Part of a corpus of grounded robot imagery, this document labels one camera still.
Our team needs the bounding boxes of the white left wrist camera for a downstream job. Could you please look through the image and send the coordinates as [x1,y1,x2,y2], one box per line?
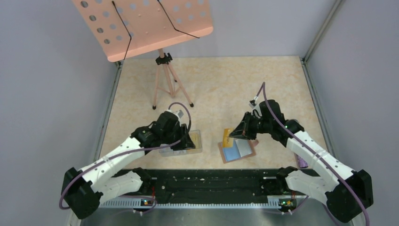
[170,110,184,119]

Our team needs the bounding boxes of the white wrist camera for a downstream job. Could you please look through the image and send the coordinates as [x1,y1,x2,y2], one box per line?
[170,110,184,119]
[249,99,262,118]

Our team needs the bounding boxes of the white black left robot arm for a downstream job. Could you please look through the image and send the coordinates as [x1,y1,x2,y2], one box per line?
[59,110,196,219]

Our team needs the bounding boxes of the pink music stand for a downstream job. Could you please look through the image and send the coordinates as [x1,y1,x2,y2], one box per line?
[73,0,213,97]

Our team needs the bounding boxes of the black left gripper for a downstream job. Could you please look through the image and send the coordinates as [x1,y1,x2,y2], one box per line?
[162,123,195,151]

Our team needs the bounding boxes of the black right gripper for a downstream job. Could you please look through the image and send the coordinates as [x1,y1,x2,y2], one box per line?
[230,111,272,140]

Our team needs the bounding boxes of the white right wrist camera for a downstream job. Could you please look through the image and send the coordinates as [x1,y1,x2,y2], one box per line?
[249,99,262,118]

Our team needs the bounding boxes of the purple glitter microphone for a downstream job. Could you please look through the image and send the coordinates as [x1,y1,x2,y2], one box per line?
[295,154,309,169]

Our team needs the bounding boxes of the yellow credit card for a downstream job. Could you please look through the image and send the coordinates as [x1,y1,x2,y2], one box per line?
[222,128,234,148]

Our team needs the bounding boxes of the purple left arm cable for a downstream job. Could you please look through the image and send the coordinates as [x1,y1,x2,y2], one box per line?
[59,102,192,210]

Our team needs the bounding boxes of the clear plastic card box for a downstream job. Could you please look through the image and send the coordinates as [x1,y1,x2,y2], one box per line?
[158,130,202,157]

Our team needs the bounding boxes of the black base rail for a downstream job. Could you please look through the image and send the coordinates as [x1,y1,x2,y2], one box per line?
[118,168,300,205]

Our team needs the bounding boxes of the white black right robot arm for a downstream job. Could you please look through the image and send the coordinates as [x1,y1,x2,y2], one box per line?
[229,100,374,226]

